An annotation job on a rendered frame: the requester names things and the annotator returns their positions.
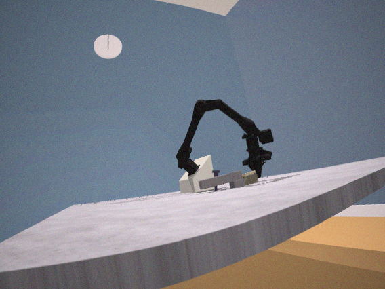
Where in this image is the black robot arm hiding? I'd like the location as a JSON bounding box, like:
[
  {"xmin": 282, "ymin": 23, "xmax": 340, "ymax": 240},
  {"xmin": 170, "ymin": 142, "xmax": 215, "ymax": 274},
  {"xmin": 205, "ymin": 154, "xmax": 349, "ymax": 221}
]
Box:
[{"xmin": 176, "ymin": 99, "xmax": 274, "ymax": 176}]

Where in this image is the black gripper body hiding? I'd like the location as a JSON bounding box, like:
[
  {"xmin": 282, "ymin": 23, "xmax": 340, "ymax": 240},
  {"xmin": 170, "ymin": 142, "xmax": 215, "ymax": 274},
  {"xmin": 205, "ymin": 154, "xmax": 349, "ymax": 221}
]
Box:
[{"xmin": 243, "ymin": 144, "xmax": 271, "ymax": 166}]

